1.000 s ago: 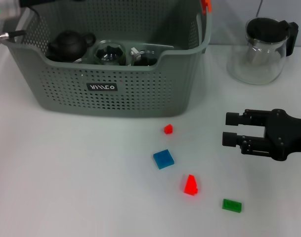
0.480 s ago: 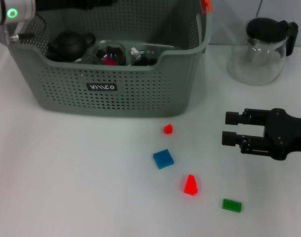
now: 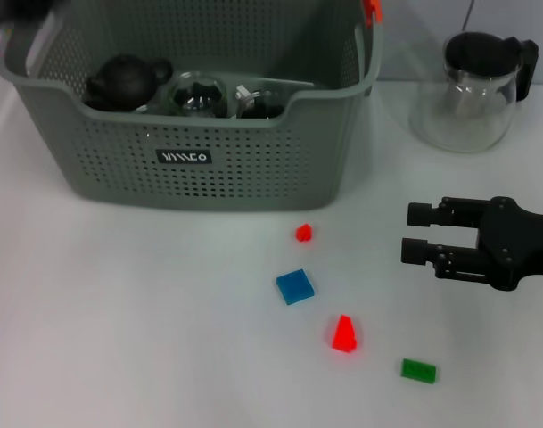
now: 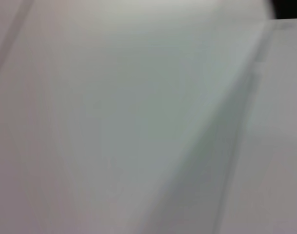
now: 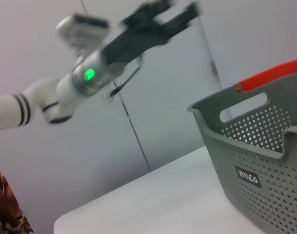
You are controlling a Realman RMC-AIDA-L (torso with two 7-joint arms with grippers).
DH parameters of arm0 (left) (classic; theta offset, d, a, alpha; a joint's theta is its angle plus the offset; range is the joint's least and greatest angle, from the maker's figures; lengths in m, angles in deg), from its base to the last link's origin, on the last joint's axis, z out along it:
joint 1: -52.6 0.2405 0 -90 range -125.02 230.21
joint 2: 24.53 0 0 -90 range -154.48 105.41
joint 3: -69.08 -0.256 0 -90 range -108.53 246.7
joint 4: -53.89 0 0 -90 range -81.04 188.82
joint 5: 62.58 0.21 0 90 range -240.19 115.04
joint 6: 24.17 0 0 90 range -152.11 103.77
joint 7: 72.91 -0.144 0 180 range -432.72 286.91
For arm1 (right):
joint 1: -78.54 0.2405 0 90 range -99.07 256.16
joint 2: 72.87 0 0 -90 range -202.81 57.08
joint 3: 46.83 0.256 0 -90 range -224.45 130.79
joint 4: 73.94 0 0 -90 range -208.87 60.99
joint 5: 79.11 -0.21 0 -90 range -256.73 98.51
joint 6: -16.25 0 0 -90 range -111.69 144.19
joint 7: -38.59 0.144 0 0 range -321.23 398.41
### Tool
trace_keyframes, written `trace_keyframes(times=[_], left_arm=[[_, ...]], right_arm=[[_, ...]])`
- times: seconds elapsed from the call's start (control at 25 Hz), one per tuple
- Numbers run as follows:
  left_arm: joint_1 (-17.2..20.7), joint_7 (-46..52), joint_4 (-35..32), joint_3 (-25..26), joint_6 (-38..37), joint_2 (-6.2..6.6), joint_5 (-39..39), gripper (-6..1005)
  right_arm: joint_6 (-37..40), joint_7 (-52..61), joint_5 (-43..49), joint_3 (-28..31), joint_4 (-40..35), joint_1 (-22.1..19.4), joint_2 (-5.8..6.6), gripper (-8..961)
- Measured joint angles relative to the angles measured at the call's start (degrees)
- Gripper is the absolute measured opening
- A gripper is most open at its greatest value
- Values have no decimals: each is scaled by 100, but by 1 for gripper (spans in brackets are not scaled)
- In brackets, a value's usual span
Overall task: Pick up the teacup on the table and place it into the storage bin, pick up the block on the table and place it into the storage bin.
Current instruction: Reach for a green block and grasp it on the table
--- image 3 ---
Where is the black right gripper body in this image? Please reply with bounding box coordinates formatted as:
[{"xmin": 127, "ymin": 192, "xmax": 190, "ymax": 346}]
[{"xmin": 475, "ymin": 195, "xmax": 543, "ymax": 292}]

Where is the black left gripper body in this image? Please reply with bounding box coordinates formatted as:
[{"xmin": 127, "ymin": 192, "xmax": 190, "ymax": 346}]
[{"xmin": 0, "ymin": 0, "xmax": 71, "ymax": 35}]

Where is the green two-stud brick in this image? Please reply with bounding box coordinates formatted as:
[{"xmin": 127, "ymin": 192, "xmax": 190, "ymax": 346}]
[{"xmin": 399, "ymin": 358, "xmax": 437, "ymax": 384}]

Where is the bright red wedge brick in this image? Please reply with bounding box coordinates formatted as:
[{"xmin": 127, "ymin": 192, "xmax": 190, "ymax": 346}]
[{"xmin": 331, "ymin": 314, "xmax": 359, "ymax": 354}]

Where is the glass teacup black holder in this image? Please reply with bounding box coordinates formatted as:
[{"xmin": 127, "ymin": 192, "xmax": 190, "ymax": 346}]
[
  {"xmin": 237, "ymin": 91, "xmax": 286, "ymax": 120},
  {"xmin": 130, "ymin": 103, "xmax": 169, "ymax": 116},
  {"xmin": 167, "ymin": 72, "xmax": 227, "ymax": 120}
]

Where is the white toy brick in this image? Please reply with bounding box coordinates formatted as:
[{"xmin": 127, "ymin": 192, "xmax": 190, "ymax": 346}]
[{"xmin": 234, "ymin": 85, "xmax": 263, "ymax": 106}]

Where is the grey perforated plastic storage bin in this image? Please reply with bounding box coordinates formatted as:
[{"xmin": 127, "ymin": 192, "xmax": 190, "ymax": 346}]
[{"xmin": 0, "ymin": 0, "xmax": 383, "ymax": 213}]

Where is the black ceramic teapot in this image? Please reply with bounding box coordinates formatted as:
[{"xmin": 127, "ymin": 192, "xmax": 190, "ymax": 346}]
[{"xmin": 84, "ymin": 53, "xmax": 174, "ymax": 112}]

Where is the glass pitcher black lid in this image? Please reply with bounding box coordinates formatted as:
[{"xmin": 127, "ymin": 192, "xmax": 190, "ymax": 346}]
[{"xmin": 407, "ymin": 29, "xmax": 540, "ymax": 155}]

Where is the blue square four-stud brick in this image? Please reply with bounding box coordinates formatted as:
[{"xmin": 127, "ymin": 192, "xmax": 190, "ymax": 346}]
[{"xmin": 275, "ymin": 268, "xmax": 317, "ymax": 307}]

